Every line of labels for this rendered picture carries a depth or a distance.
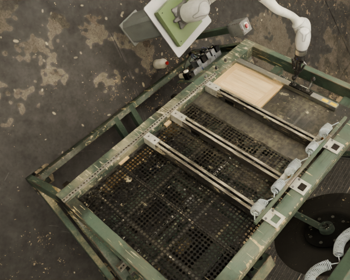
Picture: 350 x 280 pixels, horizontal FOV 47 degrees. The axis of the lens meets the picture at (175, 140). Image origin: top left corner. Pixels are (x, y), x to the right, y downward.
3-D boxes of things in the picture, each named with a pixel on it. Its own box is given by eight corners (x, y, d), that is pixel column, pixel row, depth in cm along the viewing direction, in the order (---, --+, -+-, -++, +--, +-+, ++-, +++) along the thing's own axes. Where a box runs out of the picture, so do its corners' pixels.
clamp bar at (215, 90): (211, 85, 342) (210, 63, 324) (340, 154, 284) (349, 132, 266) (203, 92, 338) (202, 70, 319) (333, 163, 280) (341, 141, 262)
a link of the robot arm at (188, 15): (176, 13, 319) (194, 8, 302) (186, -4, 324) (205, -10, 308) (188, 27, 328) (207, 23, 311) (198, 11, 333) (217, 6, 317)
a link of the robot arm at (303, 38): (309, 51, 294) (309, 41, 302) (312, 34, 282) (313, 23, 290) (293, 51, 296) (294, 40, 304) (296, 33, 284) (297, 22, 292)
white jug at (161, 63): (157, 57, 412) (168, 55, 396) (161, 65, 416) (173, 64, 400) (150, 62, 408) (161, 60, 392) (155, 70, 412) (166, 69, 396)
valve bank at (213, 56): (205, 41, 375) (223, 38, 355) (211, 54, 380) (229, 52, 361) (169, 69, 353) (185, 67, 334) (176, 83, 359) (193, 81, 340)
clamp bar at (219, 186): (151, 136, 311) (147, 115, 293) (283, 225, 253) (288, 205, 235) (142, 144, 307) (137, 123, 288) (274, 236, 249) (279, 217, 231)
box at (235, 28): (233, 19, 368) (247, 16, 354) (238, 31, 373) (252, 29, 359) (225, 26, 363) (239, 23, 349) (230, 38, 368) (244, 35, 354)
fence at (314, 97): (239, 61, 359) (239, 58, 356) (338, 108, 313) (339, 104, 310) (235, 64, 357) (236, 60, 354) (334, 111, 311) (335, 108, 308)
